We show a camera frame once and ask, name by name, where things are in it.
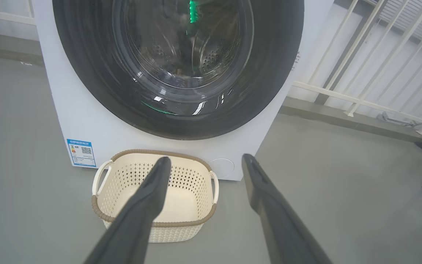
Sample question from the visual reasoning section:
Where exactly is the round filter cover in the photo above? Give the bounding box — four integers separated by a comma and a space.
207, 158, 236, 180

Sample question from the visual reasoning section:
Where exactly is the white metal railing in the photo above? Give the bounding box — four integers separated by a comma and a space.
292, 0, 422, 133
0, 0, 37, 26

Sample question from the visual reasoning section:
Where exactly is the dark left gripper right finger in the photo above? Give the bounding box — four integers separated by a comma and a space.
241, 153, 333, 264

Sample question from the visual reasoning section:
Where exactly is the white front-load washing machine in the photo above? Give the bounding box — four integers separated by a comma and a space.
32, 0, 334, 181

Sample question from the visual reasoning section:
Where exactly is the cream laundry basket brown rim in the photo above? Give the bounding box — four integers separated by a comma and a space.
91, 149, 220, 243

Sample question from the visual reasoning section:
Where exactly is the blue energy label sticker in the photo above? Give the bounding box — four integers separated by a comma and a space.
67, 139, 97, 168

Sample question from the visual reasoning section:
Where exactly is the dark round washing machine door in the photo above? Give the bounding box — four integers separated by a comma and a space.
52, 0, 304, 141

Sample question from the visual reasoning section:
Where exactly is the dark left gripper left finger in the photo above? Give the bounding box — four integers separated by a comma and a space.
84, 156, 172, 264

